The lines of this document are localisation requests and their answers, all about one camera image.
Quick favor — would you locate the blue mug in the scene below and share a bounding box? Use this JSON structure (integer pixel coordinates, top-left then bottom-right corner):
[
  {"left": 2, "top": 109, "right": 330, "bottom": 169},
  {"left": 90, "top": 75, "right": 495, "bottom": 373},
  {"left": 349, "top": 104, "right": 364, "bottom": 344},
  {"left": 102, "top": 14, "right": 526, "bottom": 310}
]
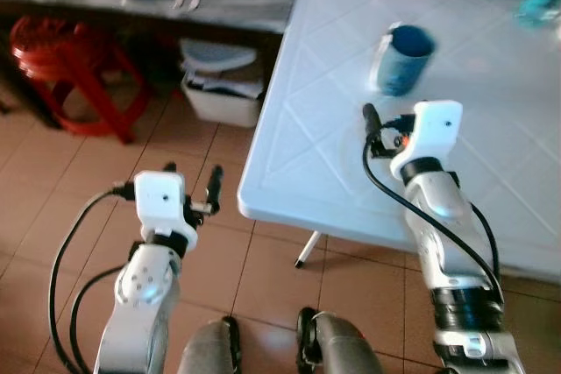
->
[{"left": 374, "top": 23, "right": 437, "bottom": 98}]

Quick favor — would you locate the white lidded plastic bin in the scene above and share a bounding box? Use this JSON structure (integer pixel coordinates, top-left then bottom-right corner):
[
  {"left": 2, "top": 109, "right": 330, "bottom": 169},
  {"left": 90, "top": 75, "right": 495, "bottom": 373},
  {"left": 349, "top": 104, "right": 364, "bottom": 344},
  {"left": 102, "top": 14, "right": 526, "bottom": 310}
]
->
[{"left": 179, "top": 38, "right": 265, "bottom": 129}]

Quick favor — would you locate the white table leg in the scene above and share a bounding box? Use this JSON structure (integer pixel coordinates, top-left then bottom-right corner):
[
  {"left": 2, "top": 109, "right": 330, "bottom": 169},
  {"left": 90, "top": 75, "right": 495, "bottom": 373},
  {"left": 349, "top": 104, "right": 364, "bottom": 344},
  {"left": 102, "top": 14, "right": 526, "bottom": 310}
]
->
[{"left": 295, "top": 231, "right": 322, "bottom": 269}]

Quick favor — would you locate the grey left robot leg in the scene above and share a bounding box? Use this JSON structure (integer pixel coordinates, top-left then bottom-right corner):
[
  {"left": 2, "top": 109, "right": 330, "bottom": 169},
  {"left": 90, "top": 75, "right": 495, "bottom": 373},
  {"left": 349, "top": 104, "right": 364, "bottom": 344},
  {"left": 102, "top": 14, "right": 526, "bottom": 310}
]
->
[{"left": 177, "top": 316, "right": 243, "bottom": 374}]

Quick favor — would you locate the grey robot leg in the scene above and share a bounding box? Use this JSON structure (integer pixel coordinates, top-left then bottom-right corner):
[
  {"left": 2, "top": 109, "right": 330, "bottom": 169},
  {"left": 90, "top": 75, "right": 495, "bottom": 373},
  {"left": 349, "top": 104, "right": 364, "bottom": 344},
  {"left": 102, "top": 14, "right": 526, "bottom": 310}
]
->
[
  {"left": 177, "top": 316, "right": 243, "bottom": 374},
  {"left": 295, "top": 306, "right": 384, "bottom": 374}
]

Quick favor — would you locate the red plastic stool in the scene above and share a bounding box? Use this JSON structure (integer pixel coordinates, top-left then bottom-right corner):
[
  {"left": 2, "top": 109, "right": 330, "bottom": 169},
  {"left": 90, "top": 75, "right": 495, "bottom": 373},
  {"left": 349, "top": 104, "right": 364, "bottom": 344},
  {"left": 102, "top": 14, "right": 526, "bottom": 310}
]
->
[{"left": 8, "top": 15, "right": 152, "bottom": 145}]

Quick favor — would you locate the grey right robot leg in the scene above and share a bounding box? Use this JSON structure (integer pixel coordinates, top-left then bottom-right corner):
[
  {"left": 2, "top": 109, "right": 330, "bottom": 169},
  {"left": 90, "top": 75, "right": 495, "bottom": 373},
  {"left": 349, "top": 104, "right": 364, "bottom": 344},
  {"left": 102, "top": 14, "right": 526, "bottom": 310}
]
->
[{"left": 295, "top": 306, "right": 384, "bottom": 374}]

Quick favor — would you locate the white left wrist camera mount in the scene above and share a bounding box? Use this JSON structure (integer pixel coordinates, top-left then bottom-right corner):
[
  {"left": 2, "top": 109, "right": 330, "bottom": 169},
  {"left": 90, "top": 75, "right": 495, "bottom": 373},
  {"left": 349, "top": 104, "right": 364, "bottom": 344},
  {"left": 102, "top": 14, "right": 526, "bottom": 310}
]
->
[{"left": 133, "top": 170, "right": 199, "bottom": 257}]

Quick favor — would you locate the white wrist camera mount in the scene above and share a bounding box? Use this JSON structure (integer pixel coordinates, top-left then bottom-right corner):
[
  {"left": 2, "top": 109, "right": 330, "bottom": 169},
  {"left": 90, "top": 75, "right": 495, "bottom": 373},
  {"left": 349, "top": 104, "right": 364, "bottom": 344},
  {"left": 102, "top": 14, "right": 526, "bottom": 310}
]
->
[
  {"left": 133, "top": 170, "right": 199, "bottom": 257},
  {"left": 389, "top": 100, "right": 464, "bottom": 180}
]

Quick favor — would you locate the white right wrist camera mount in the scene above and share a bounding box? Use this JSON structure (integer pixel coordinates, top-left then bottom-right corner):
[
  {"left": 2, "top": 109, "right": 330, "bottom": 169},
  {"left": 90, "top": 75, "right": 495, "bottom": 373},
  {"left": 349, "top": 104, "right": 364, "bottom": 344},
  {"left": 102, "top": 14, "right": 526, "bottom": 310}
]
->
[{"left": 389, "top": 100, "right": 464, "bottom": 180}]

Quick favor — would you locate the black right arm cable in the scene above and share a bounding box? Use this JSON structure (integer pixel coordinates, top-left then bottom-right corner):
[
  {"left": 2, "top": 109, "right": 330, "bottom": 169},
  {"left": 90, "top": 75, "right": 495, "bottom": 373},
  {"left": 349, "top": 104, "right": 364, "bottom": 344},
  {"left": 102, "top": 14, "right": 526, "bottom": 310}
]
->
[{"left": 361, "top": 124, "right": 507, "bottom": 307}]

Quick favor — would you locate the long black left arm cable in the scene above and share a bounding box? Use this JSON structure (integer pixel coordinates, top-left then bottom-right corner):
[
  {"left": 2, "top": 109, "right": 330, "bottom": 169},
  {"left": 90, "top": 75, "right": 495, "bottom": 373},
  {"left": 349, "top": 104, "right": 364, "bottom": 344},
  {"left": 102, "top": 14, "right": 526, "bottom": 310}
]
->
[{"left": 47, "top": 183, "right": 138, "bottom": 374}]

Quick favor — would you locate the short black left arm cable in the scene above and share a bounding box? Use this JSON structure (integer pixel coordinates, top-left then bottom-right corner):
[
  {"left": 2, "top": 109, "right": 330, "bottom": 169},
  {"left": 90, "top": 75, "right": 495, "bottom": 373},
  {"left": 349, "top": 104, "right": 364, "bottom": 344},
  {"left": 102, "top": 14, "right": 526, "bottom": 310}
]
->
[{"left": 68, "top": 265, "right": 126, "bottom": 374}]

